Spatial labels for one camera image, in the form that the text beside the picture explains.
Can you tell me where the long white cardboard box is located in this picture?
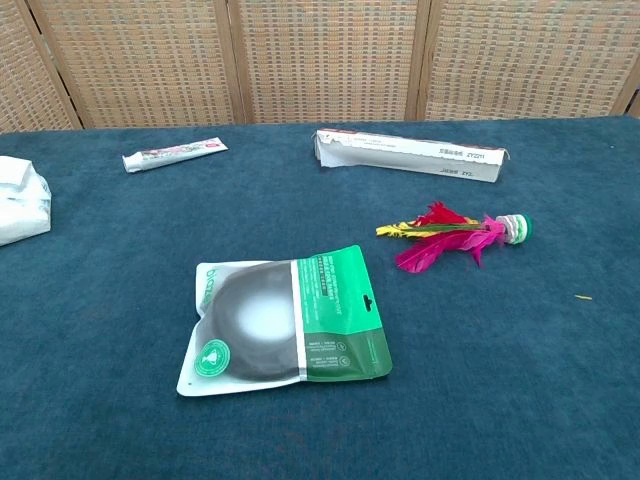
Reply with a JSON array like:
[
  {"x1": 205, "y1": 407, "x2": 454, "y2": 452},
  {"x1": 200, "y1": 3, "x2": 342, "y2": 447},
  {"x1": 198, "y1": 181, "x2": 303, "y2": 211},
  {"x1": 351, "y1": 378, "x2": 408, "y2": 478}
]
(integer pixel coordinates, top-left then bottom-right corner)
[{"x1": 313, "y1": 128, "x2": 511, "y2": 184}]

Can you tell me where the white toothpaste tube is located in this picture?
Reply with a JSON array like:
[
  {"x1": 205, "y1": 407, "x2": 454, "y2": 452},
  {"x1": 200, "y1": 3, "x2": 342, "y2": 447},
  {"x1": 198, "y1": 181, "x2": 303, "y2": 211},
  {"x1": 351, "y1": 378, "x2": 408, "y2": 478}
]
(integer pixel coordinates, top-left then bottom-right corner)
[{"x1": 122, "y1": 140, "x2": 230, "y2": 174}]

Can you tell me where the white plastic bag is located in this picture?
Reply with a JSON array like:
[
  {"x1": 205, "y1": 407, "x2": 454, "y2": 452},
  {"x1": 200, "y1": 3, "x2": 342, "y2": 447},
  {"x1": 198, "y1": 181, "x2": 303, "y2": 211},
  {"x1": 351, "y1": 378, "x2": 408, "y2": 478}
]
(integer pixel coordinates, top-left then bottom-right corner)
[{"x1": 0, "y1": 155, "x2": 53, "y2": 248}]

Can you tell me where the green white resealable pouch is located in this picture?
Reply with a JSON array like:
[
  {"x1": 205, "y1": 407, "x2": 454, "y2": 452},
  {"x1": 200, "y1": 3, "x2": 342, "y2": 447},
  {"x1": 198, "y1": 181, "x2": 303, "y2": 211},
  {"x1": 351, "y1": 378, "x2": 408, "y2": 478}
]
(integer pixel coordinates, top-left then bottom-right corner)
[{"x1": 175, "y1": 244, "x2": 394, "y2": 398}]

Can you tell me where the feather shuttlecock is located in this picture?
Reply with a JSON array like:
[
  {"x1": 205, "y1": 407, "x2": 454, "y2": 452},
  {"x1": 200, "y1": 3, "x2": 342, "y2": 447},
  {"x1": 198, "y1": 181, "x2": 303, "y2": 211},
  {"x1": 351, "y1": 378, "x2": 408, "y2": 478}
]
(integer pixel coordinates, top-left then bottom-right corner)
[{"x1": 375, "y1": 201, "x2": 534, "y2": 275}]

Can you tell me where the woven rattan folding screen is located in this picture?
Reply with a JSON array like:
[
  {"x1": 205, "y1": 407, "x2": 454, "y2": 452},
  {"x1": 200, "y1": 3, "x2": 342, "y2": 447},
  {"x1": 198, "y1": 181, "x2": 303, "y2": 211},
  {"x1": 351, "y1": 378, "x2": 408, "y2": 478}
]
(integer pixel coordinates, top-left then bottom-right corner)
[{"x1": 0, "y1": 0, "x2": 640, "y2": 134}]

